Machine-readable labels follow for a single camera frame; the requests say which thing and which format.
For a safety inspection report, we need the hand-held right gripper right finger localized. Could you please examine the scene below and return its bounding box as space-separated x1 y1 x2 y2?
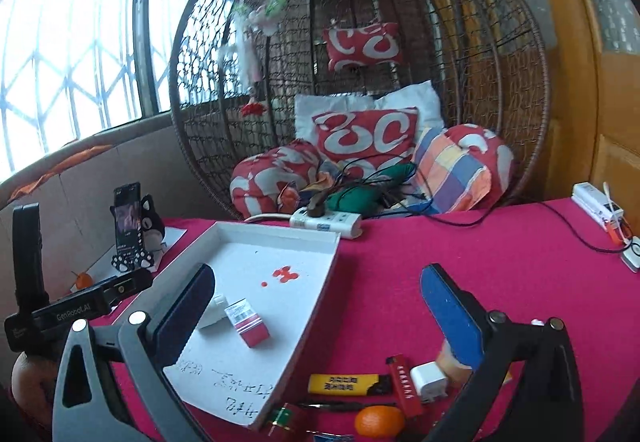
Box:
420 263 583 442

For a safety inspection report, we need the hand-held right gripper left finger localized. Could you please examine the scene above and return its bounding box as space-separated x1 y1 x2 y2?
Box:
52 263 216 442

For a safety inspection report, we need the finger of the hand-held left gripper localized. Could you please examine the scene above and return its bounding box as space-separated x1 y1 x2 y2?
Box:
100 268 154 309

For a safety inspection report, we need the small white box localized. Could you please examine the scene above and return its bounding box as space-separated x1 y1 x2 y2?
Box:
197 294 231 334

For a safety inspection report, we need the small red box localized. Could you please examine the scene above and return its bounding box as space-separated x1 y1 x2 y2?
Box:
224 300 271 349

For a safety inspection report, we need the white cardboard tray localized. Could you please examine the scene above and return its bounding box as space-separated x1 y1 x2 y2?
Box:
107 221 342 432

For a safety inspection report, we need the tangerine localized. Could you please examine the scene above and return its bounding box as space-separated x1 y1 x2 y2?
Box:
354 405 406 439

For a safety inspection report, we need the yellow lighter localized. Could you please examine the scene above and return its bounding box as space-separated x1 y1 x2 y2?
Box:
307 373 393 397

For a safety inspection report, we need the small dropper bottle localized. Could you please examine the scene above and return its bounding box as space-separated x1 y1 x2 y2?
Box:
434 318 547 387

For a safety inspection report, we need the black smartphone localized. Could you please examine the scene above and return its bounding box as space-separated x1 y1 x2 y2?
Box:
112 183 143 253

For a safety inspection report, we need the white charger plug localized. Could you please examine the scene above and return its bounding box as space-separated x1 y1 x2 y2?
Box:
410 361 451 404

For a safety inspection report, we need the black cat phone stand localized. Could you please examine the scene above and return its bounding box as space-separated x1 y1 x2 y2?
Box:
110 194 168 273

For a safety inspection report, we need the magenta tablecloth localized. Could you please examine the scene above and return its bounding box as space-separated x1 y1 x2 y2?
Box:
90 197 640 442

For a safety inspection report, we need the red lighter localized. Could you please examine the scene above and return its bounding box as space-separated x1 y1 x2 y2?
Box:
386 354 423 419

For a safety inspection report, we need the orange cloth strip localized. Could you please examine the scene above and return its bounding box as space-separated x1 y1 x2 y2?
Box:
10 146 112 203

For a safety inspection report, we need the black pen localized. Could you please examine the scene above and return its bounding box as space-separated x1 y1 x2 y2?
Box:
297 401 398 412

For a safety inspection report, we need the plaid patchwork cloth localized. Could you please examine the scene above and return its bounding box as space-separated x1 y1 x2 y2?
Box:
411 127 493 214

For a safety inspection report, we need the red green small container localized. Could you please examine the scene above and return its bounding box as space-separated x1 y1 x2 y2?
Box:
265 403 311 438

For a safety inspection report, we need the green cloth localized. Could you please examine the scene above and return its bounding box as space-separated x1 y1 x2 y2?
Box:
325 164 418 215

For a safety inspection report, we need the white power strip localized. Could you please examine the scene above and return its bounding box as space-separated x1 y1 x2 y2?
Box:
244 207 362 239

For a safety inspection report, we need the red white seat cushion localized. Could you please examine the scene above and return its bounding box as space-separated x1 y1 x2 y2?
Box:
230 124 516 217

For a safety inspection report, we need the dark plug adapter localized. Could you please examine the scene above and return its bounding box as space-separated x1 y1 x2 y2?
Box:
307 192 331 217

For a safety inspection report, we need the white rectangular box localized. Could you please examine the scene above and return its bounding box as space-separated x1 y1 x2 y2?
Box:
571 182 626 227

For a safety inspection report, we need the small white device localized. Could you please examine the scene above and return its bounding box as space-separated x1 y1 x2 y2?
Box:
620 236 640 273

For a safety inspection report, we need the square red white cushion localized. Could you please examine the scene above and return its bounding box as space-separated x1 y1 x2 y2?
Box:
312 108 420 173

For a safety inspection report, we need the lattice window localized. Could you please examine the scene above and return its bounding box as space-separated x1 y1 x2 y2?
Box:
0 0 236 173

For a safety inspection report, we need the wicker hanging egg chair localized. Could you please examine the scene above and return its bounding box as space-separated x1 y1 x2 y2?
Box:
169 0 551 223

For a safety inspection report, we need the wooden door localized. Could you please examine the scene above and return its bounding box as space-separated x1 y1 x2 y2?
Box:
415 0 640 217

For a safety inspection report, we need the small red white pillow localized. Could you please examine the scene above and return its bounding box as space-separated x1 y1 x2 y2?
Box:
322 20 403 72

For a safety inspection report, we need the white dreamcatcher ornament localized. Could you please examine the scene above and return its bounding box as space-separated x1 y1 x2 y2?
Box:
219 0 292 119

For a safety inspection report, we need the black cable bundle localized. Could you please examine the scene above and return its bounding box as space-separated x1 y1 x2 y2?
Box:
320 157 436 215

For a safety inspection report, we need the long black cable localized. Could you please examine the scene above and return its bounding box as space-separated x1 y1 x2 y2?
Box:
470 199 626 253

